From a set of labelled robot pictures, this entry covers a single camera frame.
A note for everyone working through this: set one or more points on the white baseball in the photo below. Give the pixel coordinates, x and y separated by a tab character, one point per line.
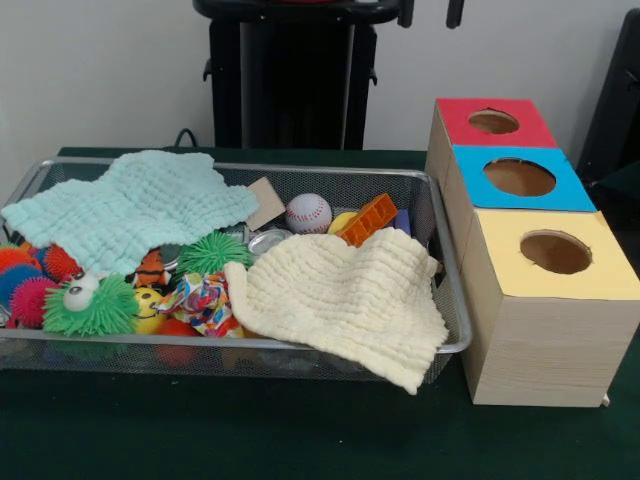
308	213

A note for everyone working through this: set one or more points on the shallow metal mesh bin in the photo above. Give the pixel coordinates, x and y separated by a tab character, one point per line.
350	176

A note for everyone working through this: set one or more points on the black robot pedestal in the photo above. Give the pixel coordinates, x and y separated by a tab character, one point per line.
290	75

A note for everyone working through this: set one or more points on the yellow smiley ball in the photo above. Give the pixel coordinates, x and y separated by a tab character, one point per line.
147	312

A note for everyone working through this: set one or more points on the cream waffle cloth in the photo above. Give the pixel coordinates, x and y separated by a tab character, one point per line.
340	300

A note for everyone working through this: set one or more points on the black stand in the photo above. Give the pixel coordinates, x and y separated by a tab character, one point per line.
620	100

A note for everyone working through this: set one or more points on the green spiky toy with eyes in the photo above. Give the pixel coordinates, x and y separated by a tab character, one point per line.
95	312

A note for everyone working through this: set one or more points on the wooden box with three holes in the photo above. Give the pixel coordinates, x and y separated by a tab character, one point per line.
550	340

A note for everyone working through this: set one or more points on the mint green waffle cloth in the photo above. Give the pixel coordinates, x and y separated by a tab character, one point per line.
125	215

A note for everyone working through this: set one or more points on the orange toy brick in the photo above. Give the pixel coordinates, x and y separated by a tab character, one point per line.
367	220

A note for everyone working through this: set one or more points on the orange striped tiger plush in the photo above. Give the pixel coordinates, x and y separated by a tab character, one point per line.
150	270

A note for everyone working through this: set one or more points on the multicolour spiky caterpillar toy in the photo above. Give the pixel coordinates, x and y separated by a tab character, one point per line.
30	300

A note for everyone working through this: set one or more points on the green spiky ball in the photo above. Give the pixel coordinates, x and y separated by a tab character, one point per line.
215	252

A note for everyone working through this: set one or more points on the dark green table cloth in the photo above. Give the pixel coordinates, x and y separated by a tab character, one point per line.
250	435

